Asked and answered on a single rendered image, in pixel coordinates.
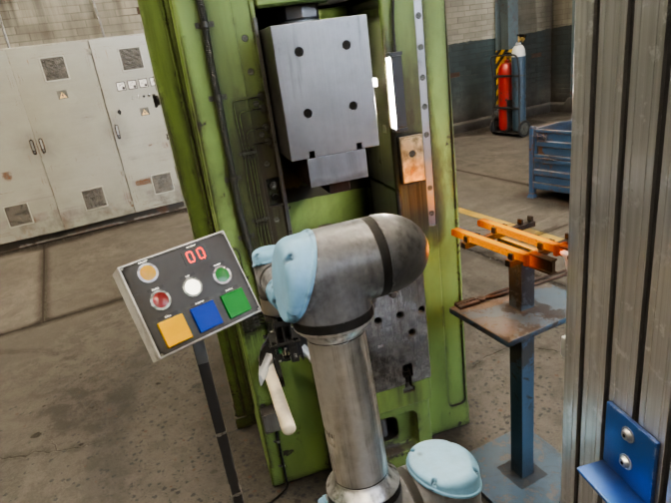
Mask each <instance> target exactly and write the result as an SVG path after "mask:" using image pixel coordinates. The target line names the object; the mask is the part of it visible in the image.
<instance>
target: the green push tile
mask: <svg viewBox="0 0 671 503"><path fill-rule="evenodd" d="M220 299H221V301H222V303H223V305H224V307H225V309H226V311H227V314H228V316H229V318H230V319H232V318H234V317H236V316H238V315H240V314H243V313H245V312H247V311H249V310H251V309H252V308H251V306H250V304H249V302H248V300H247V298H246V295H245V293H244V291H243V289H242V288H241V287H240V288H237V289H235V290H233V291H231V292H228V293H226V294H224V295H221V296H220Z"/></svg>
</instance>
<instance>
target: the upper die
mask: <svg viewBox="0 0 671 503"><path fill-rule="evenodd" d="M284 161H285V167H286V168H288V169H289V170H290V171H291V172H292V173H294V174H295V175H296V176H297V177H298V178H300V179H301V180H302V181H303V182H304V183H306V184H307V185H308V186H309V187H310V188H315V187H320V186H325V185H330V184H335V183H340V182H345V181H350V180H355V179H360V178H365V177H368V171H367V162H366V153H365V149H361V148H359V147H357V150H354V151H348V152H343V153H338V154H332V155H327V156H322V157H316V158H315V157H313V156H312V155H310V158H309V159H306V160H300V161H295V162H291V161H290V160H289V159H287V158H286V157H285V156H284Z"/></svg>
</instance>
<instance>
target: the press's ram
mask: <svg viewBox="0 0 671 503"><path fill-rule="evenodd" d="M259 33H260V39H261V45H262V51H263V57H264V63H265V69H266V75H267V81H268V87H269V93H270V99H271V105H272V111H273V117H274V123H275V129H276V135H277V141H278V147H279V153H281V154H282V155H283V156H285V157H286V158H287V159H289V160H290V161H291V162H295V161H300V160H306V159H309V158H310V155H312V156H313V157H315V158H316V157H322V156H327V155H332V154H338V153H343V152H348V151H354V150H357V147H359V148H361V149H364V148H370V147H375V146H379V140H378V130H377V120H376V110H375V100H374V89H373V87H377V78H373V77H372V69H371V59H370V49H369V40H368V30H367V20H366V14H360V15H352V16H344V17H336V18H329V19H322V20H314V21H306V22H298V23H290V24H282V25H274V26H270V27H267V28H265V29H262V30H260V31H259Z"/></svg>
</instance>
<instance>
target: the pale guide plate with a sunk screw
mask: <svg viewBox="0 0 671 503"><path fill-rule="evenodd" d="M397 142H398V153H399V165H400V176H401V183H402V184H409V183H414V182H419V181H423V180H425V171H424V156H423V142H422V134H415V135H409V136H404V137H398V138H397Z"/></svg>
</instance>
